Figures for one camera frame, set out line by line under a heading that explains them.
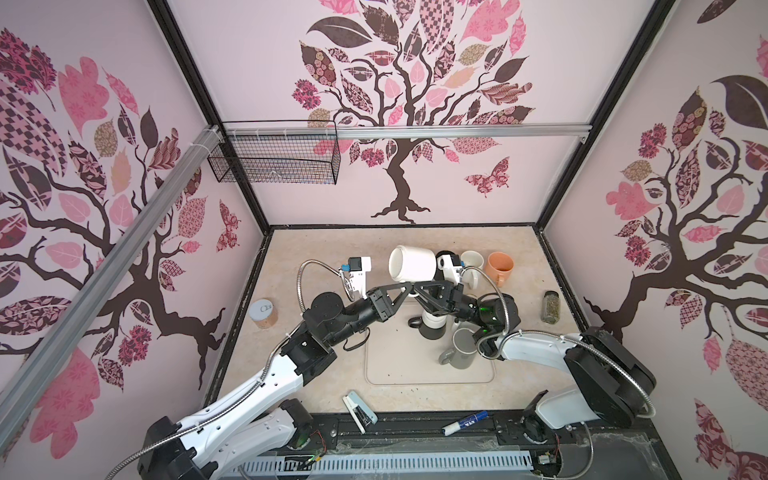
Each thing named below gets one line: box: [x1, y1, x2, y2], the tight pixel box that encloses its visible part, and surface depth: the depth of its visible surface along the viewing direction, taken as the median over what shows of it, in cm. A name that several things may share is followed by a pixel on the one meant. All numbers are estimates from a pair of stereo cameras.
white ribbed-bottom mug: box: [460, 250, 485, 290], surface depth 102 cm
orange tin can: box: [249, 298, 278, 329], surface depth 92 cm
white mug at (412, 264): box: [388, 245, 437, 282], surface depth 64 cm
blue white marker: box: [442, 410, 489, 437], surface depth 76 cm
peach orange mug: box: [486, 251, 514, 288], surface depth 100 cm
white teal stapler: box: [342, 390, 379, 434], surface depth 77 cm
